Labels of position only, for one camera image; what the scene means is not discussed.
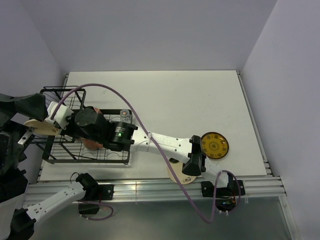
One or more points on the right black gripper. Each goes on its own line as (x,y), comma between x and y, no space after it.
(67,130)

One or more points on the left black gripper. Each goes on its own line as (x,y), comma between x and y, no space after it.
(33,105)

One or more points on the cream plate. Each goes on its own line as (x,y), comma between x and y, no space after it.
(183,178)
(43,127)

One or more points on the large pink flower mug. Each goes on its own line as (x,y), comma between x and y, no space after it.
(91,145)

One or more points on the small pink mug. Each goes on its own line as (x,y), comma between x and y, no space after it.
(97,110)

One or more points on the clear glass cup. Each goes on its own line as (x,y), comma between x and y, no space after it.
(125,116)

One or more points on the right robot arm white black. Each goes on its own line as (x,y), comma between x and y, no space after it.
(97,132)

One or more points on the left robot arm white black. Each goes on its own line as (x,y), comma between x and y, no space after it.
(20,223)

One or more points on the black yellow ornate plate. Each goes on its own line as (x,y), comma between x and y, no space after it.
(214,145)

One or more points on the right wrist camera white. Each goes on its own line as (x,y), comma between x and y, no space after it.
(62,110)

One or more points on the aluminium rail frame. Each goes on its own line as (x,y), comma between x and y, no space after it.
(146,182)

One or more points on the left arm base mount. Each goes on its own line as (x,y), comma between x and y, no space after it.
(90,205)

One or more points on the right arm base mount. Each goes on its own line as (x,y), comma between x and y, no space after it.
(226,197)

